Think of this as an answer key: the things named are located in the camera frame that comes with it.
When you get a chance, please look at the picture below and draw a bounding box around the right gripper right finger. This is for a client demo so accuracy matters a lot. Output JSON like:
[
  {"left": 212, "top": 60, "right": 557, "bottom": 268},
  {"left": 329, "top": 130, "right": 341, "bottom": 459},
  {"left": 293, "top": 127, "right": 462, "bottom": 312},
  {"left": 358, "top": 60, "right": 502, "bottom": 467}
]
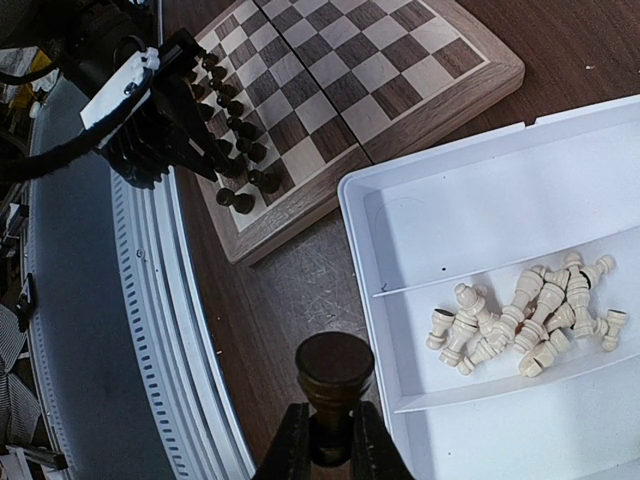
[{"left": 350, "top": 401, "right": 413, "bottom": 480}]

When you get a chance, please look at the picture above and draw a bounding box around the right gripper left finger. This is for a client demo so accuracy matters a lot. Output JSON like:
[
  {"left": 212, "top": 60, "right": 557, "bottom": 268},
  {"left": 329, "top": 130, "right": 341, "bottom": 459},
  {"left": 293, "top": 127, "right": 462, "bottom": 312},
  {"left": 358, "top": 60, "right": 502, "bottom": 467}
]
[{"left": 252, "top": 403, "right": 310, "bottom": 480}]

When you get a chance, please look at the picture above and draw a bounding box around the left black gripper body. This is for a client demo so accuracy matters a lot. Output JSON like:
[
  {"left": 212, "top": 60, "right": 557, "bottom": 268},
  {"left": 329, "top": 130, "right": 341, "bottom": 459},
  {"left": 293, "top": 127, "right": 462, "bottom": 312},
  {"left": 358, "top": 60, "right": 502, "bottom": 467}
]
[{"left": 154, "top": 84, "right": 225, "bottom": 180}]

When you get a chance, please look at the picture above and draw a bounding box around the dark rook piece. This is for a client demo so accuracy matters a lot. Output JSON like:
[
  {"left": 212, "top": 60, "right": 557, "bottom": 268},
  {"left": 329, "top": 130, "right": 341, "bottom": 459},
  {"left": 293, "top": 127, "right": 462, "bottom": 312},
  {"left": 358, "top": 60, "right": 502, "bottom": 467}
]
[{"left": 215, "top": 139, "right": 244, "bottom": 178}]

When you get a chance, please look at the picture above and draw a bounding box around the dark rook corner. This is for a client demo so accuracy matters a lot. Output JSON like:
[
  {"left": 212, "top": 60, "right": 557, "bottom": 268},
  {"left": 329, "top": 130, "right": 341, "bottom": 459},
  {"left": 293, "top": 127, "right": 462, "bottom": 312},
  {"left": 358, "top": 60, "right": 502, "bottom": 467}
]
[{"left": 199, "top": 53, "right": 220, "bottom": 71}]

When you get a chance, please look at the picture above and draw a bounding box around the dark queen piece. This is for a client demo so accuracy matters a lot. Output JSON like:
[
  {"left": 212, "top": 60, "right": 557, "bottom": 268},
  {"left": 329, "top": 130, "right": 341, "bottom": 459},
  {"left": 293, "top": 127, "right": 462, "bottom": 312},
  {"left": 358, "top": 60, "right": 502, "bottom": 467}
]
[{"left": 295, "top": 331, "right": 375, "bottom": 468}]

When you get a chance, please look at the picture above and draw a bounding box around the wooden chess board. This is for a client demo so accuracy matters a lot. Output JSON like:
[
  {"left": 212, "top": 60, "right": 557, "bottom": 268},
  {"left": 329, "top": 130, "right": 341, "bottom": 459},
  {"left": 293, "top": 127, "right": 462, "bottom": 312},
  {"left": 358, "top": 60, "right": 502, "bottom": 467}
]
[{"left": 197, "top": 1, "right": 525, "bottom": 264}]

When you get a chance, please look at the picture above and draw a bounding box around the pile of white chess pieces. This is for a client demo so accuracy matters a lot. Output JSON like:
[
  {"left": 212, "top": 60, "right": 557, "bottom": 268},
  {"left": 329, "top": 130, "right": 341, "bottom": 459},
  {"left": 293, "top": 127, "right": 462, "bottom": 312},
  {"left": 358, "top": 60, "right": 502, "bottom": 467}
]
[{"left": 426, "top": 252, "right": 628, "bottom": 378}]

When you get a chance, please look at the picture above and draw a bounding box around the white divided plastic tray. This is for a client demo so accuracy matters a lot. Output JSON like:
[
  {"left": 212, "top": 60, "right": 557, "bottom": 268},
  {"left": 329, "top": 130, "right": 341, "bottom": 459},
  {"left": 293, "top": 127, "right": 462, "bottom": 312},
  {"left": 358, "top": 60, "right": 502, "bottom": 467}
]
[{"left": 338, "top": 96, "right": 639, "bottom": 479}]

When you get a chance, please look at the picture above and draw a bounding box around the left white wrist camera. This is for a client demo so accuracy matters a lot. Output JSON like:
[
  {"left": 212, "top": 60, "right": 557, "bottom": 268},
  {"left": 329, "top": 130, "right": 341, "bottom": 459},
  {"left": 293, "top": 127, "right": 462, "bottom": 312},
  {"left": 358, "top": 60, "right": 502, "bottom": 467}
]
[{"left": 79, "top": 29, "right": 206, "bottom": 189}]

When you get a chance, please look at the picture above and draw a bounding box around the front aluminium rail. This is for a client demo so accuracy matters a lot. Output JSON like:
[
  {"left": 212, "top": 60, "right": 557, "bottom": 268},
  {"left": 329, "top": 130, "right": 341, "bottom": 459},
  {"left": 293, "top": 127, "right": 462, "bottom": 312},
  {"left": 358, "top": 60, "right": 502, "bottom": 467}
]
[{"left": 26, "top": 160, "right": 255, "bottom": 479}]

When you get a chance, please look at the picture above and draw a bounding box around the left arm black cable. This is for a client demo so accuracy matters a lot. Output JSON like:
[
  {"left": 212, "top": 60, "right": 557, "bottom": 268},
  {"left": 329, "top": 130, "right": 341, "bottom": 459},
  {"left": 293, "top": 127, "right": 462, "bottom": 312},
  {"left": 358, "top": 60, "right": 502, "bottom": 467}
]
[{"left": 0, "top": 134, "right": 111, "bottom": 184}]

